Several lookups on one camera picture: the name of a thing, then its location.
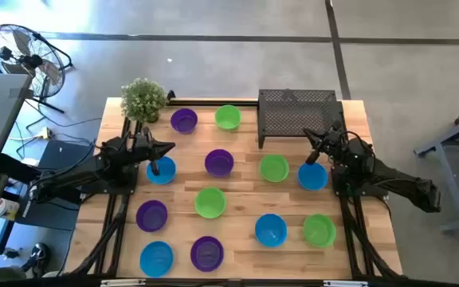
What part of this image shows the person's shoe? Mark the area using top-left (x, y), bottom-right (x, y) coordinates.
top-left (21, 242), bottom-right (52, 277)

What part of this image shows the small potted green plant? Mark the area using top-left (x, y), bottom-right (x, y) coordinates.
top-left (120, 77), bottom-right (170, 124)

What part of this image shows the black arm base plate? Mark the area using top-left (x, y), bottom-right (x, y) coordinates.
top-left (331, 165), bottom-right (390, 199)
top-left (80, 161), bottom-right (139, 196)

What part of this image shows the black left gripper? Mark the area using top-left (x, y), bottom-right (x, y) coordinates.
top-left (133, 126), bottom-right (176, 177)

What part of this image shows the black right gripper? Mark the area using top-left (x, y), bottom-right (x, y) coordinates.
top-left (303, 120), bottom-right (348, 165)

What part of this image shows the black aluminium side frame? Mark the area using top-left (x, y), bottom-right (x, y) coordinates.
top-left (68, 115), bottom-right (143, 277)
top-left (331, 119), bottom-right (404, 279)

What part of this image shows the purple plastic mini bowl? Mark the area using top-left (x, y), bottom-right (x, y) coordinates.
top-left (204, 148), bottom-right (235, 178)
top-left (135, 199), bottom-right (169, 234)
top-left (170, 108), bottom-right (199, 135)
top-left (190, 235), bottom-right (226, 273)

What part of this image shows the black aluminium frame rail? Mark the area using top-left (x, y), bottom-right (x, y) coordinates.
top-left (167, 98), bottom-right (261, 108)
top-left (0, 273), bottom-right (459, 287)

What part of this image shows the white frame bracket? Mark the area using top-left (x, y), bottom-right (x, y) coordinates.
top-left (323, 280), bottom-right (369, 287)
top-left (100, 278), bottom-right (147, 287)

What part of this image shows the white jar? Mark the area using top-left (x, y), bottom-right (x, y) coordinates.
top-left (0, 198), bottom-right (20, 222)

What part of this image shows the black caster wheel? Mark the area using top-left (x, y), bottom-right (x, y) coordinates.
top-left (2, 246), bottom-right (23, 260)

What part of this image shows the black perforated metal shelf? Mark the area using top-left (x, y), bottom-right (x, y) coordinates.
top-left (257, 88), bottom-right (346, 149)

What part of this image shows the black desk beam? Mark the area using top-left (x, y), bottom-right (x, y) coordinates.
top-left (0, 153), bottom-right (43, 184)

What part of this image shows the black floor fan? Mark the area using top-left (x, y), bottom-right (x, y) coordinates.
top-left (0, 22), bottom-right (75, 116)

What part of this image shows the green plastic mini bowl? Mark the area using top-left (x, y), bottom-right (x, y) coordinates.
top-left (258, 153), bottom-right (291, 184)
top-left (214, 104), bottom-right (242, 132)
top-left (194, 187), bottom-right (228, 220)
top-left (302, 213), bottom-right (338, 249)

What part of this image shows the black computer tower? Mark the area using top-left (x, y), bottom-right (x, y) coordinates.
top-left (16, 139), bottom-right (95, 232)

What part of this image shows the blue plastic mini bowl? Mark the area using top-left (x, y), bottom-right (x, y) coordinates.
top-left (139, 240), bottom-right (175, 278)
top-left (254, 213), bottom-right (288, 249)
top-left (146, 155), bottom-right (177, 186)
top-left (296, 161), bottom-right (329, 191)

